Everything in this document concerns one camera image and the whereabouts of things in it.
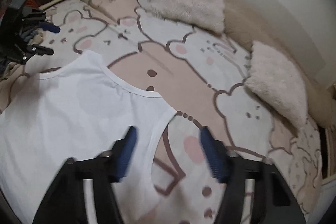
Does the white t-shirt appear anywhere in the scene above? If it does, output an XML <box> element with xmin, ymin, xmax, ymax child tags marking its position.
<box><xmin>1</xmin><ymin>51</ymin><xmax>175</xmax><ymax>223</ymax></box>

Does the small white fluffy pillow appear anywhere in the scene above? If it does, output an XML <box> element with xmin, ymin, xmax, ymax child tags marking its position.
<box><xmin>245</xmin><ymin>40</ymin><xmax>308</xmax><ymax>130</ymax></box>

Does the pink bear pattern bedsheet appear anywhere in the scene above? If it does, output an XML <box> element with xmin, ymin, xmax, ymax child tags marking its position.
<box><xmin>1</xmin><ymin>0</ymin><xmax>321</xmax><ymax>223</ymax></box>

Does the long beige plush bolster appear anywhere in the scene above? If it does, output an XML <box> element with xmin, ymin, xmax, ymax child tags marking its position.
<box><xmin>224</xmin><ymin>0</ymin><xmax>335</xmax><ymax>128</ymax></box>

